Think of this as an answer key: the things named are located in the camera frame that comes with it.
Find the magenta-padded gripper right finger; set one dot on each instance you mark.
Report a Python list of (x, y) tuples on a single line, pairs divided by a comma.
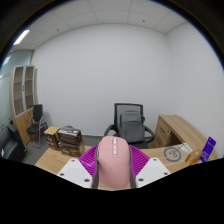
[(151, 170)]

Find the clear bag with round print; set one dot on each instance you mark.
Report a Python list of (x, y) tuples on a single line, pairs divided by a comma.
[(173, 154)]

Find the rectangular ceiling light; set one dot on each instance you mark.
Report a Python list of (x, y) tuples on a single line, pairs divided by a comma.
[(21, 37)]

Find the orange brown box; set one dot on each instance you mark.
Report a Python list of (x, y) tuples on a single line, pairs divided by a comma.
[(194, 156)]

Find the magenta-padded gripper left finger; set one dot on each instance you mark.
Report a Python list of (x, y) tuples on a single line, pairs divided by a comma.
[(75, 171)]

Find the black mesh office chair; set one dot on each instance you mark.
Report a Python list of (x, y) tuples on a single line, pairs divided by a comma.
[(117, 110)]

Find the wooden shelf cabinet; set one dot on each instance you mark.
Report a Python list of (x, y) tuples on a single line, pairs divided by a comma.
[(18, 123)]

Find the grey backpack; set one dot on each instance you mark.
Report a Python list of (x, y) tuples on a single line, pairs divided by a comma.
[(132, 126)]

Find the wooden side desk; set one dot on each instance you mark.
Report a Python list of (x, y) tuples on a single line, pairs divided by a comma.
[(173, 128)]

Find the black leather sofa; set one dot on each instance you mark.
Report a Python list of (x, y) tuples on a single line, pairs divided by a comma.
[(11, 146)]

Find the small brown cardboard box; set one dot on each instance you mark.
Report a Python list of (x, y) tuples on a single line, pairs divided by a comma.
[(51, 136)]

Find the black printed box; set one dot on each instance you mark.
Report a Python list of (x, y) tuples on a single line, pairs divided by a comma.
[(69, 136)]

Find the purple package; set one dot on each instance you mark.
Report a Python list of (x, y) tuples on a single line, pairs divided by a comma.
[(207, 149)]

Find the pink computer mouse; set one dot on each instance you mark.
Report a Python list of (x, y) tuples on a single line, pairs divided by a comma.
[(113, 163)]

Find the black visitor chair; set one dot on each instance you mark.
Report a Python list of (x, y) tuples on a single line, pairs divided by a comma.
[(37, 113)]

